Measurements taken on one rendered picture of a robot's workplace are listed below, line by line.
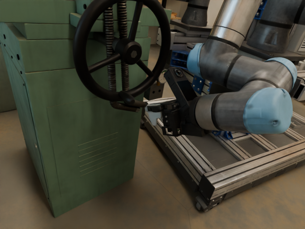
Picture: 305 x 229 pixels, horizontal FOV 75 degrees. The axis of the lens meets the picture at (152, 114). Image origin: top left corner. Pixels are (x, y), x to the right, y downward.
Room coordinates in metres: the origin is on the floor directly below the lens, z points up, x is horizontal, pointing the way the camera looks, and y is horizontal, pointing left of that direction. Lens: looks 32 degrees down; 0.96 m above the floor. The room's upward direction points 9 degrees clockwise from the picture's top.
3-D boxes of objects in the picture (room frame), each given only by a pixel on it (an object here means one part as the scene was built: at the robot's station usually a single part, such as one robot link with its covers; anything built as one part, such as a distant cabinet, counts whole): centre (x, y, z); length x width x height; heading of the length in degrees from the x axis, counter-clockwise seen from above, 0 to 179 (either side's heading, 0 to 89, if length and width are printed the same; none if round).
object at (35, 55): (0.86, 0.41, 0.76); 0.57 x 0.45 x 0.09; 44
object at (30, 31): (0.73, 0.28, 0.82); 0.40 x 0.21 x 0.04; 134
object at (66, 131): (0.86, 0.41, 0.35); 0.58 x 0.45 x 0.71; 44
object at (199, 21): (1.31, -0.15, 0.87); 0.15 x 0.15 x 0.10
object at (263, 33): (0.89, -0.41, 0.87); 0.15 x 0.15 x 0.10
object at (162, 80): (0.80, -0.01, 0.65); 0.06 x 0.04 x 0.08; 134
